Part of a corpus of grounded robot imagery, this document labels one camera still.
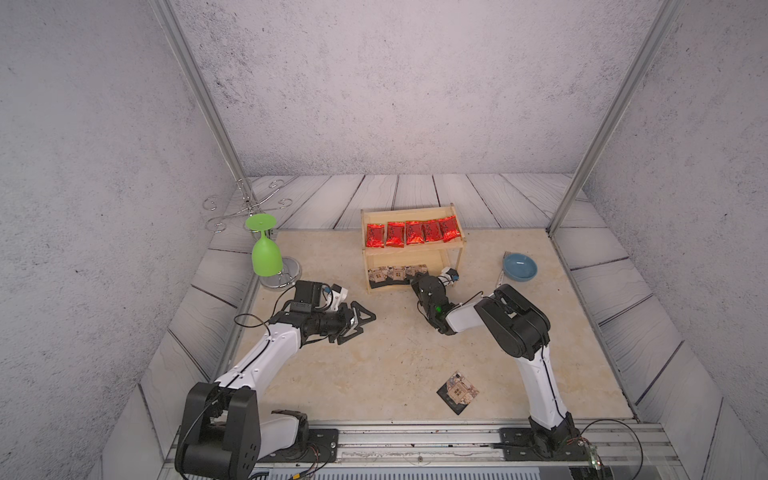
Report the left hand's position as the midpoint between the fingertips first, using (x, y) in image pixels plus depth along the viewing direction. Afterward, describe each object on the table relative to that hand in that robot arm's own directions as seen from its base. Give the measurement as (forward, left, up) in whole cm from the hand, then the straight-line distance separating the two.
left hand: (372, 323), depth 80 cm
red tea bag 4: (+26, -18, +9) cm, 33 cm away
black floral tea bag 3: (+25, -12, -10) cm, 30 cm away
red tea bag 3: (+24, -12, +10) cm, 29 cm away
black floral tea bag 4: (-14, -22, -13) cm, 29 cm away
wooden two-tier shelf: (+34, -23, -12) cm, 42 cm away
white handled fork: (+27, -45, -13) cm, 54 cm away
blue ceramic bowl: (+27, -51, -12) cm, 59 cm away
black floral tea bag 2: (+24, -8, -11) cm, 28 cm away
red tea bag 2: (+24, -7, +9) cm, 27 cm away
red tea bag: (+24, -1, +9) cm, 25 cm away
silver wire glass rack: (+30, +31, -15) cm, 46 cm away
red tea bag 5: (+25, -22, +10) cm, 34 cm away
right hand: (+23, -13, -8) cm, 28 cm away
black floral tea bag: (+24, -1, -12) cm, 27 cm away
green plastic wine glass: (+17, +29, +11) cm, 35 cm away
